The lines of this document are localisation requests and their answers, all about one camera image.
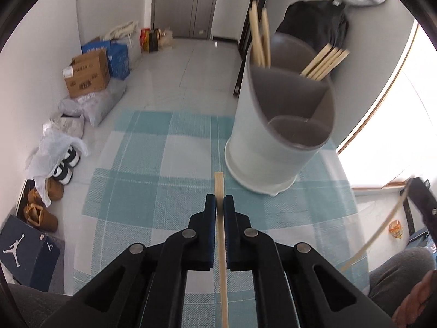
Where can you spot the white paper parcel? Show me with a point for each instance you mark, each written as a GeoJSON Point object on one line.
{"type": "Point", "coordinates": [73, 126]}

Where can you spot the brown cardboard box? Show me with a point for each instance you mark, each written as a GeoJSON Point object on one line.
{"type": "Point", "coordinates": [87, 73]}

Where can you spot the translucent plastic bag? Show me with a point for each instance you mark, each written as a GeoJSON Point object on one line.
{"type": "Point", "coordinates": [165, 39]}

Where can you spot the beige cloth pile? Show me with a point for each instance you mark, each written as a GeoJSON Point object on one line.
{"type": "Point", "coordinates": [121, 31]}

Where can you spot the white grey utensil holder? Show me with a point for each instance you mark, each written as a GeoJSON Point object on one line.
{"type": "Point", "coordinates": [282, 119]}

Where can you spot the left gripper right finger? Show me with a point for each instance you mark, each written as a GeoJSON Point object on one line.
{"type": "Point", "coordinates": [294, 285]}

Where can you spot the red black shopping bag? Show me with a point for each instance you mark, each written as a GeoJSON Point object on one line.
{"type": "Point", "coordinates": [149, 40]}

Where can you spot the person's right hand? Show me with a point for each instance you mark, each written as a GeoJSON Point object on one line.
{"type": "Point", "coordinates": [416, 301]}

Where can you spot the white plastic bag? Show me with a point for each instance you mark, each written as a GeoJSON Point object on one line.
{"type": "Point", "coordinates": [51, 150]}

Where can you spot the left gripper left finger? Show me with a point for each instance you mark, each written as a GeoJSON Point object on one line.
{"type": "Point", "coordinates": [144, 286]}

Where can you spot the grey entrance door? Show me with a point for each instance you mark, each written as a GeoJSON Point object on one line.
{"type": "Point", "coordinates": [189, 19]}

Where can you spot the black white sneaker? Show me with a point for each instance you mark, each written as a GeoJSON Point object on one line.
{"type": "Point", "coordinates": [71, 158]}
{"type": "Point", "coordinates": [63, 174]}

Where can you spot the navy jordan shoe box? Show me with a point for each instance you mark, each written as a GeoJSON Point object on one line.
{"type": "Point", "coordinates": [29, 254]}

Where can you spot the black backpack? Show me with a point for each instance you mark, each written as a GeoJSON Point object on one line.
{"type": "Point", "coordinates": [306, 28]}

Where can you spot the brown shoe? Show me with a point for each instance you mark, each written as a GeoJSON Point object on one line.
{"type": "Point", "coordinates": [39, 217]}
{"type": "Point", "coordinates": [54, 190]}

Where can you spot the wooden chopstick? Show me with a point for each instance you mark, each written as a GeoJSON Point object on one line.
{"type": "Point", "coordinates": [381, 228]}
{"type": "Point", "coordinates": [219, 183]}
{"type": "Point", "coordinates": [265, 26]}
{"type": "Point", "coordinates": [322, 58]}
{"type": "Point", "coordinates": [258, 55]}
{"type": "Point", "coordinates": [325, 63]}
{"type": "Point", "coordinates": [332, 64]}
{"type": "Point", "coordinates": [317, 59]}

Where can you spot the blue cardboard box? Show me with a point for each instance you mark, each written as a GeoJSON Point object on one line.
{"type": "Point", "coordinates": [117, 57]}

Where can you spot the grey parcel bag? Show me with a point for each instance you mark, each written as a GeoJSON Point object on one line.
{"type": "Point", "coordinates": [95, 106]}

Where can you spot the teal checked table cloth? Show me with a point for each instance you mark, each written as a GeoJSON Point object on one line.
{"type": "Point", "coordinates": [156, 170]}

